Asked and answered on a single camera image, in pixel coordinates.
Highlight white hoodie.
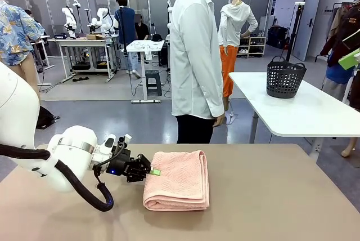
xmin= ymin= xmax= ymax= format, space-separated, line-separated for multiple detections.
xmin=218 ymin=1 xmax=259 ymax=48

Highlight low white shoe shelf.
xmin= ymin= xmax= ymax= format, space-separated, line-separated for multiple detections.
xmin=237 ymin=35 xmax=267 ymax=58

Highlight white background robot with stand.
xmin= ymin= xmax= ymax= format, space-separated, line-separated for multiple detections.
xmin=61 ymin=0 xmax=83 ymax=39

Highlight dark grey perforated laundry basket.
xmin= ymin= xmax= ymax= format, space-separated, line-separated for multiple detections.
xmin=266 ymin=55 xmax=308 ymax=99

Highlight black clothes pile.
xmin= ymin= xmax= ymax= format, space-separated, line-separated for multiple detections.
xmin=35 ymin=105 xmax=60 ymax=130

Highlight beige mannequin with cap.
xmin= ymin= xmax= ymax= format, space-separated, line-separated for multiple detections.
xmin=0 ymin=0 xmax=47 ymax=101

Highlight person's right hand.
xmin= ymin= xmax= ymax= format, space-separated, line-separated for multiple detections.
xmin=212 ymin=113 xmax=226 ymax=128

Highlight grey open door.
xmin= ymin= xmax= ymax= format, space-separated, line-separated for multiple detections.
xmin=292 ymin=0 xmax=323 ymax=61

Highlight clothes rack with garments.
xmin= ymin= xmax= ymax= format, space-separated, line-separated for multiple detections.
xmin=314 ymin=0 xmax=360 ymax=109

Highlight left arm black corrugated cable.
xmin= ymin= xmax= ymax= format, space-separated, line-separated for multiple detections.
xmin=0 ymin=142 xmax=115 ymax=213

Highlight person's right forearm white sleeve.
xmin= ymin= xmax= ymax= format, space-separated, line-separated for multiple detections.
xmin=201 ymin=80 xmax=226 ymax=118

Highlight beige mannequin leg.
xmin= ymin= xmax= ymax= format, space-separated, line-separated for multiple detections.
xmin=341 ymin=136 xmax=357 ymax=158

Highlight blue floral shirt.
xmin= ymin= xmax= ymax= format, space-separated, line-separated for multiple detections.
xmin=0 ymin=0 xmax=48 ymax=67

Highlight large white table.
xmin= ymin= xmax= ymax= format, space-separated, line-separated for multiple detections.
xmin=228 ymin=72 xmax=360 ymax=158

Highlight person in blue vest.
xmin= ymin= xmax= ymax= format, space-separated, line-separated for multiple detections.
xmin=114 ymin=0 xmax=142 ymax=79

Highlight grey plastic stool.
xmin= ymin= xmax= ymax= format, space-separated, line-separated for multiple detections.
xmin=145 ymin=69 xmax=163 ymax=97

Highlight small white side desk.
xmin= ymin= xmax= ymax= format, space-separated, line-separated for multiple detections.
xmin=30 ymin=34 xmax=55 ymax=72

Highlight orange pants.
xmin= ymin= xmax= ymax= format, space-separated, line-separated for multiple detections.
xmin=219 ymin=45 xmax=239 ymax=98

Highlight pink terry towel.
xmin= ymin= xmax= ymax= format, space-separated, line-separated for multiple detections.
xmin=142 ymin=150 xmax=210 ymax=212

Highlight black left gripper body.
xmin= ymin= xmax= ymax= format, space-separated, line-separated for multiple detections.
xmin=105 ymin=148 xmax=139 ymax=177

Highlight seated person in black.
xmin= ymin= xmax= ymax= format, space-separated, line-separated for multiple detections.
xmin=134 ymin=14 xmax=150 ymax=41

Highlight person in white shirt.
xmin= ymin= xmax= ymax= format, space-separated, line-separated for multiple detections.
xmin=168 ymin=0 xmax=234 ymax=145

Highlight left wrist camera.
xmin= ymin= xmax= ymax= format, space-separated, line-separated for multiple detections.
xmin=101 ymin=133 xmax=133 ymax=155

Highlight black bags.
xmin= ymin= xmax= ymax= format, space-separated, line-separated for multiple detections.
xmin=267 ymin=26 xmax=290 ymax=50

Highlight grey background workbench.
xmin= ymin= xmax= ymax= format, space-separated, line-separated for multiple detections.
xmin=55 ymin=35 xmax=124 ymax=83

